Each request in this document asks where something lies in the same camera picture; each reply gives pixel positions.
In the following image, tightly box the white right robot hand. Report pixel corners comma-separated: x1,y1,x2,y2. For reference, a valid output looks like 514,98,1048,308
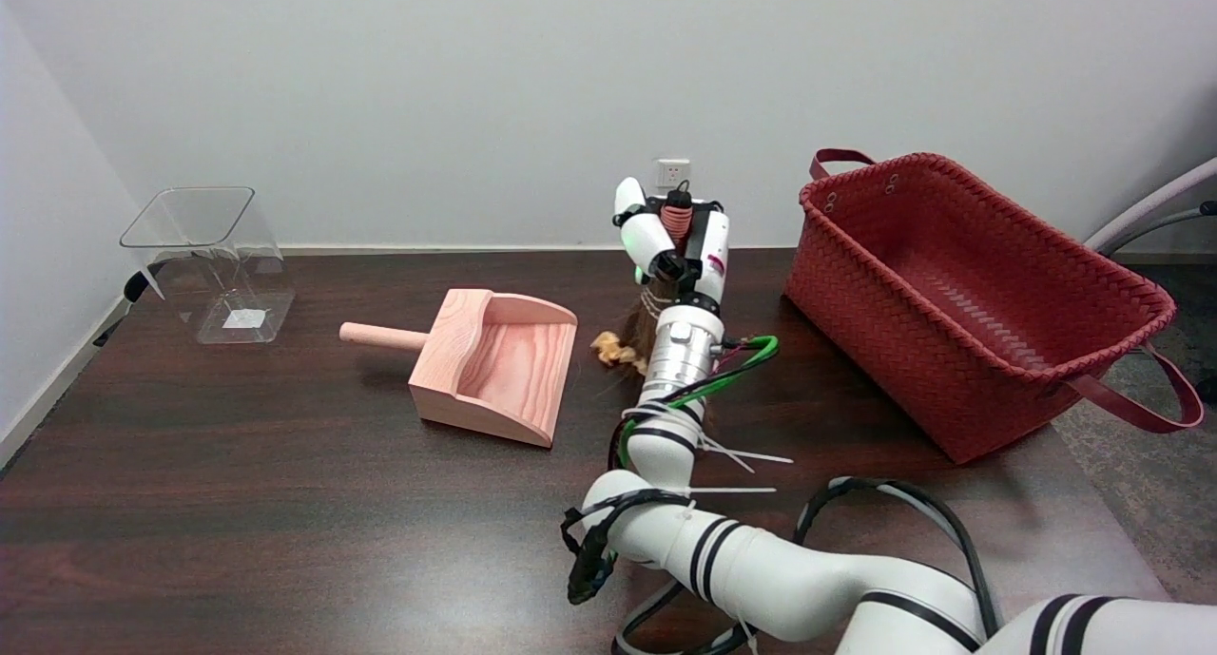
613,177,731,310

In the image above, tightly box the brown hand broom red handle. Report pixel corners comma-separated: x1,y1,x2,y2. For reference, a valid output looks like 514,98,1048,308
618,182,695,378

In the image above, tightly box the light wooden dustpan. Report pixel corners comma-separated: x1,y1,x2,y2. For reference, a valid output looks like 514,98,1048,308
339,289,579,449

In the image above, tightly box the red woven basket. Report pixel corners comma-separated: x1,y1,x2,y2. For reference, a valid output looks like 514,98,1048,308
783,148,1205,466

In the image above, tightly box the pale pink curved tube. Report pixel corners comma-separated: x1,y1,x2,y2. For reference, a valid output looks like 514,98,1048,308
1084,158,1217,252

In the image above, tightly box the grey curved tube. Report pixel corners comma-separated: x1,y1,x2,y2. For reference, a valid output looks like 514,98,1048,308
1103,202,1217,257

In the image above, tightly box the clear plastic container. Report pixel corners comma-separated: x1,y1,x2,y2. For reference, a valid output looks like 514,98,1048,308
120,186,296,345

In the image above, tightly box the green robot cable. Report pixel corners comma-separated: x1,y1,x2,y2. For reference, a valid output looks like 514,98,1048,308
618,336,781,468

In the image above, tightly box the black flat cable loop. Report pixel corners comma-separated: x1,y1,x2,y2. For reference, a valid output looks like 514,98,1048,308
794,477,1001,637

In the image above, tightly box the black wrapped cable bundle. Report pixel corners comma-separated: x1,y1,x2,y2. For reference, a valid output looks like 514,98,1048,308
561,489,762,655

